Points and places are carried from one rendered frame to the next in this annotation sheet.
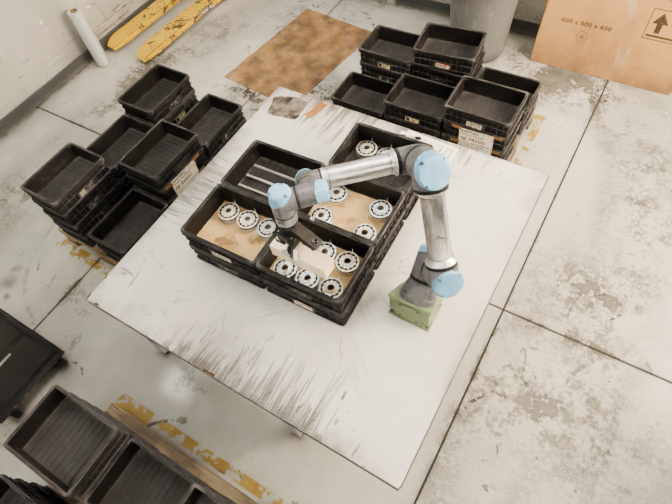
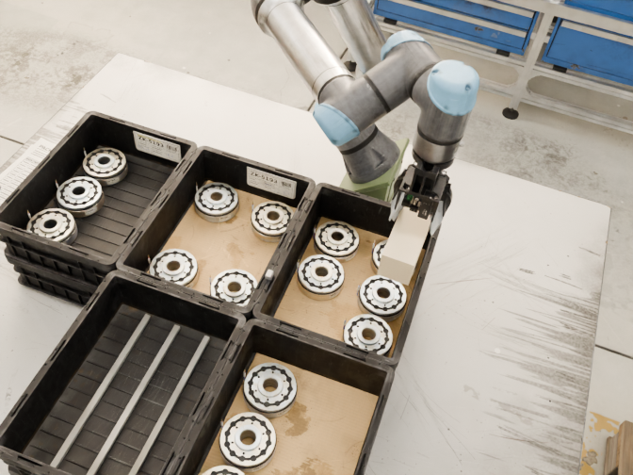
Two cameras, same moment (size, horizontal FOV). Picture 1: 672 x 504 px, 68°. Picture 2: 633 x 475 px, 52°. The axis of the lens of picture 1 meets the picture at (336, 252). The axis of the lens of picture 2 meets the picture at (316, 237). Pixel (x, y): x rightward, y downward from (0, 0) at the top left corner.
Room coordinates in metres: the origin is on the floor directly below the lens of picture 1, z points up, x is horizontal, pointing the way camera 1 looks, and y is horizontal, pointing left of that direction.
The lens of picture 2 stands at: (1.52, 0.82, 2.02)
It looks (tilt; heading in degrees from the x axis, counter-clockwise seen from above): 51 degrees down; 247
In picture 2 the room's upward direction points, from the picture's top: 7 degrees clockwise
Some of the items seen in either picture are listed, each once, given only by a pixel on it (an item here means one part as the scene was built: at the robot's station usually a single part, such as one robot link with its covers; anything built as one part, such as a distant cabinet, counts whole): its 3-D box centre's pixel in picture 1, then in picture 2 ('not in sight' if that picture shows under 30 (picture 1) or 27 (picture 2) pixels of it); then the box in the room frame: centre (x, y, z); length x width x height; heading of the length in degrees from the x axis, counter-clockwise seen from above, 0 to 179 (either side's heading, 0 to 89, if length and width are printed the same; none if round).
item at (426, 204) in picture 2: (288, 229); (426, 178); (1.04, 0.15, 1.23); 0.09 x 0.08 x 0.12; 51
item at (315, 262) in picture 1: (302, 256); (413, 224); (1.02, 0.13, 1.08); 0.24 x 0.06 x 0.06; 51
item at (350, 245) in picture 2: (347, 261); (336, 237); (1.10, -0.04, 0.86); 0.10 x 0.10 x 0.01
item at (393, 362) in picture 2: (314, 256); (352, 267); (1.11, 0.09, 0.92); 0.40 x 0.30 x 0.02; 52
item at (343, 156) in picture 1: (380, 164); (104, 199); (1.59, -0.28, 0.87); 0.40 x 0.30 x 0.11; 52
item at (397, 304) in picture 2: (307, 278); (382, 294); (1.05, 0.13, 0.86); 0.10 x 0.10 x 0.01
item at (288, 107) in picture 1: (286, 106); not in sight; (2.29, 0.13, 0.71); 0.22 x 0.19 x 0.01; 51
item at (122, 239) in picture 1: (136, 230); not in sight; (1.96, 1.17, 0.26); 0.40 x 0.30 x 0.23; 141
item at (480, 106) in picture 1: (481, 127); not in sight; (2.18, -1.01, 0.37); 0.40 x 0.30 x 0.45; 51
